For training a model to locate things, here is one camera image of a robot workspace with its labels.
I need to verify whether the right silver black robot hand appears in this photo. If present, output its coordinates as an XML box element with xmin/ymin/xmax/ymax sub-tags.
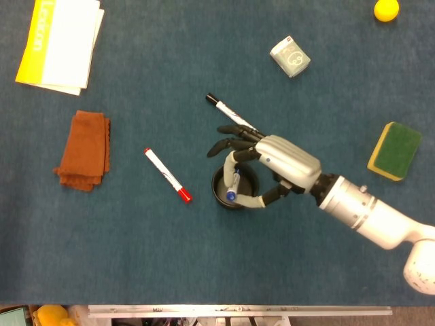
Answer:
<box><xmin>206</xmin><ymin>124</ymin><xmax>322</xmax><ymax>209</ymax></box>

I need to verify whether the blue whiteboard marker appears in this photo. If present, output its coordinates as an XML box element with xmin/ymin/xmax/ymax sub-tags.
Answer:
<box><xmin>225</xmin><ymin>168</ymin><xmax>243</xmax><ymax>202</ymax></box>

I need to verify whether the black whiteboard marker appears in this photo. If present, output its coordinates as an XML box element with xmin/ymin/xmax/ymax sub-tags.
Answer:
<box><xmin>205</xmin><ymin>92</ymin><xmax>266</xmax><ymax>137</ymax></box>

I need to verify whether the red whiteboard marker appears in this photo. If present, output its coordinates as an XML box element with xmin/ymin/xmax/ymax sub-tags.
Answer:
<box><xmin>143</xmin><ymin>147</ymin><xmax>193</xmax><ymax>204</ymax></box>

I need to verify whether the black round cup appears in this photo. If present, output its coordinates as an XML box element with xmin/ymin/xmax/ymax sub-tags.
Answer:
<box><xmin>211</xmin><ymin>162</ymin><xmax>261</xmax><ymax>211</ymax></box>

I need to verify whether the white green tissue pack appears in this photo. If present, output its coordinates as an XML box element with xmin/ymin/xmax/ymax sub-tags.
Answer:
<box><xmin>269</xmin><ymin>35</ymin><xmax>312</xmax><ymax>79</ymax></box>

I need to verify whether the green yellow sponge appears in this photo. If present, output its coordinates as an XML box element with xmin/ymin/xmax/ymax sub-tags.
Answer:
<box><xmin>366</xmin><ymin>121</ymin><xmax>423</xmax><ymax>182</ymax></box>

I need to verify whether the yellow ball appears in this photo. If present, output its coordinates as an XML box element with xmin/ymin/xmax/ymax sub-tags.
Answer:
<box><xmin>373</xmin><ymin>0</ymin><xmax>400</xmax><ymax>22</ymax></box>

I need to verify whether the blue felt table mat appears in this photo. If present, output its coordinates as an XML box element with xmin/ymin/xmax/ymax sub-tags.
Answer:
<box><xmin>0</xmin><ymin>0</ymin><xmax>435</xmax><ymax>306</ymax></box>

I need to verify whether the folded orange-brown cloth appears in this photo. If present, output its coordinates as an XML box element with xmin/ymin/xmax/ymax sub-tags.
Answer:
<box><xmin>52</xmin><ymin>109</ymin><xmax>112</xmax><ymax>193</ymax></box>

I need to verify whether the cream paper booklet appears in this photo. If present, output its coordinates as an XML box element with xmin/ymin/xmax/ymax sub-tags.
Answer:
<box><xmin>40</xmin><ymin>8</ymin><xmax>105</xmax><ymax>96</ymax></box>

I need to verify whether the yellow white Lexicon booklet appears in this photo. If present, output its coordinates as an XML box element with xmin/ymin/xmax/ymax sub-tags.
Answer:
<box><xmin>15</xmin><ymin>0</ymin><xmax>101</xmax><ymax>90</ymax></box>

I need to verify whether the yellow plastic object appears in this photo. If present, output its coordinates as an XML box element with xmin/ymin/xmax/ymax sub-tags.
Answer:
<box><xmin>36</xmin><ymin>304</ymin><xmax>77</xmax><ymax>326</ymax></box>

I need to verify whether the teal box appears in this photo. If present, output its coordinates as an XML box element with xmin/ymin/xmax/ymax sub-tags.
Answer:
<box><xmin>0</xmin><ymin>305</ymin><xmax>28</xmax><ymax>326</ymax></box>

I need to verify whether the aluminium frame rail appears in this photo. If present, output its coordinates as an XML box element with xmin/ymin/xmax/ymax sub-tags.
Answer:
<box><xmin>87</xmin><ymin>304</ymin><xmax>393</xmax><ymax>319</ymax></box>

